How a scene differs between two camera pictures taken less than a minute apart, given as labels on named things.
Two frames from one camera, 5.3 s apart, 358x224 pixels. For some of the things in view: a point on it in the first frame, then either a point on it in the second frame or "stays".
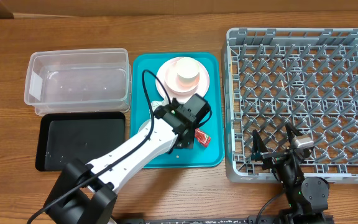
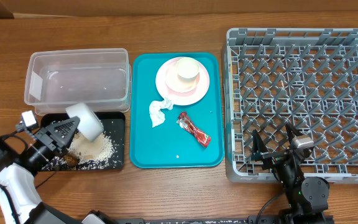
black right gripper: (277, 154) stays
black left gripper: (189, 143) → (51, 132)
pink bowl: (178, 84) stays
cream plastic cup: (188, 69) stays
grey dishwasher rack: (322, 82) stays
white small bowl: (145, 126) → (90, 125)
